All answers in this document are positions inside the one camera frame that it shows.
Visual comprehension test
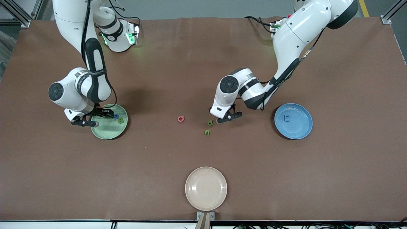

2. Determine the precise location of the grey metal bracket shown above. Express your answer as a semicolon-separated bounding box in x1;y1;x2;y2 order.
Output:
197;211;216;221

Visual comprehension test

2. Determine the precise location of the aluminium frame profile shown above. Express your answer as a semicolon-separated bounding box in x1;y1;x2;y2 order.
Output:
381;0;407;24
3;0;43;28

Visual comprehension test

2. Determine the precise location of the black base cable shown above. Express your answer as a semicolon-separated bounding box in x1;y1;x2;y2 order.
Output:
110;0;142;29
244;16;274;34

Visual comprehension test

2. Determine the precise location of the person in khaki clothing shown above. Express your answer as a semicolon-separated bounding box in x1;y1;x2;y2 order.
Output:
0;30;17;81

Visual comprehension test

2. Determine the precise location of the aluminium camera post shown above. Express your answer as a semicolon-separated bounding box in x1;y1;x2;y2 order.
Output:
195;212;211;229

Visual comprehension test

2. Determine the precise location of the beige plate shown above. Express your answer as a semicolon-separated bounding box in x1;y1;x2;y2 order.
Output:
185;166;228;212

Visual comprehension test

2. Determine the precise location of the light green plate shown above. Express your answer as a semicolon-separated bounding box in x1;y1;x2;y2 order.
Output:
90;104;128;140

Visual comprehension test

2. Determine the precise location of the blue plate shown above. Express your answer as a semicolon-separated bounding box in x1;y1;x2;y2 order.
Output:
274;103;313;140

